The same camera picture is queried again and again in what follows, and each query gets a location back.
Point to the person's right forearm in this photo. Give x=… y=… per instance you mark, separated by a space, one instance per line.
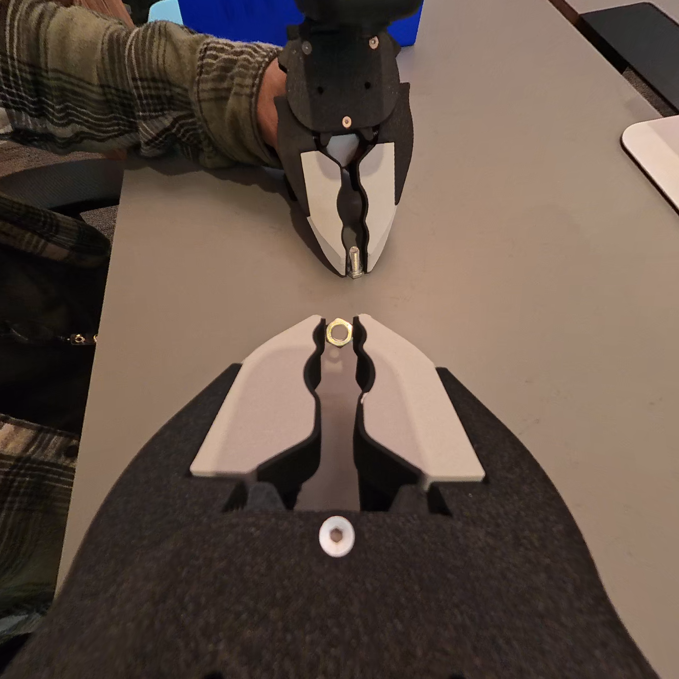
x=32 y=493

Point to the person's left forearm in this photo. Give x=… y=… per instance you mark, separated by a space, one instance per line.
x=132 y=79

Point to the light blue object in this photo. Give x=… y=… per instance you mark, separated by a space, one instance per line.
x=165 y=10

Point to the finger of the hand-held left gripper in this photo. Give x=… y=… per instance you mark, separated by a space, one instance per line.
x=321 y=201
x=382 y=191

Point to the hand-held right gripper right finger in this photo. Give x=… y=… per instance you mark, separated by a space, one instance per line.
x=408 y=414

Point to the person's left hand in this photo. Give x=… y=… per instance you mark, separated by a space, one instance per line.
x=268 y=106

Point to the blue box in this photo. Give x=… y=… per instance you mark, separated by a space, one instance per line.
x=238 y=16

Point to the white monitor stand base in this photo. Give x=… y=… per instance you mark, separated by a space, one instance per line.
x=658 y=154

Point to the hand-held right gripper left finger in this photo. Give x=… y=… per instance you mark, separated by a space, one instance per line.
x=260 y=408

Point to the silver hex bolt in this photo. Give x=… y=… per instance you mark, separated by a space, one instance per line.
x=354 y=262

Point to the black flat panel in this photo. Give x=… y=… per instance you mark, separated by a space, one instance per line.
x=636 y=47

